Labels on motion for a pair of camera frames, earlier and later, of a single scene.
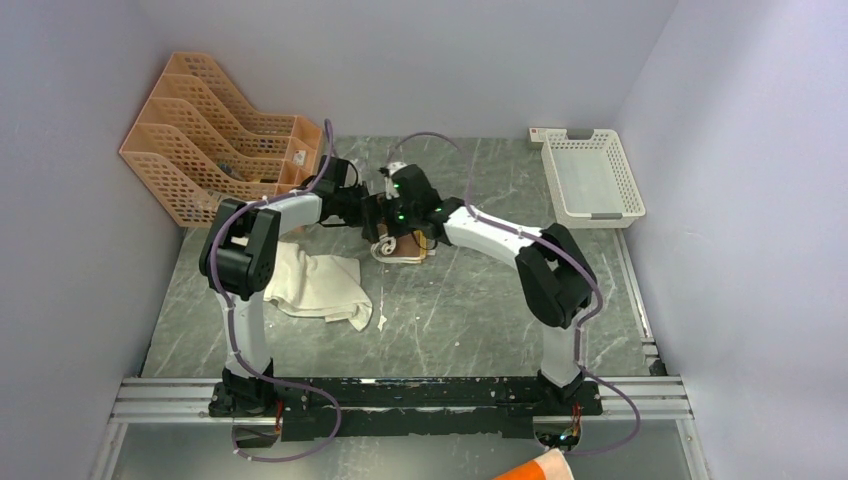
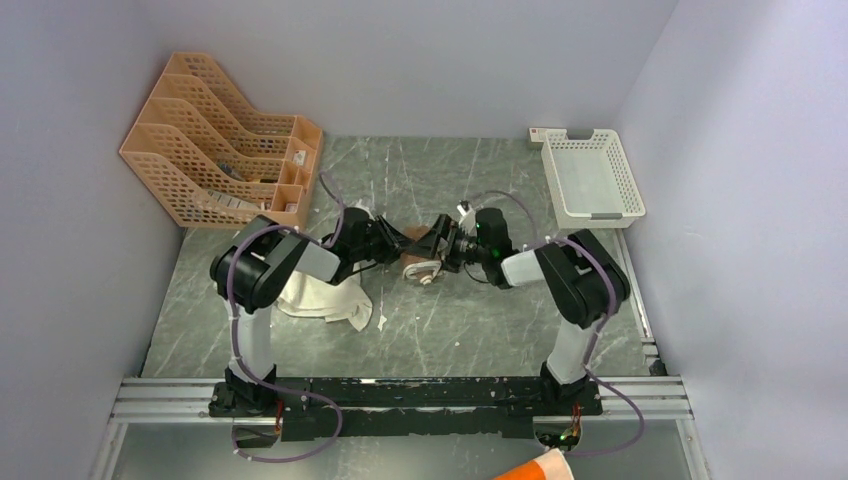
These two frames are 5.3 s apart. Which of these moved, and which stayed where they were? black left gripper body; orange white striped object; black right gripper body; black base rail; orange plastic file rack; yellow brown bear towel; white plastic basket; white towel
Moved: yellow brown bear towel; black right gripper body; black left gripper body
Stayed: black base rail; orange plastic file rack; white plastic basket; orange white striped object; white towel
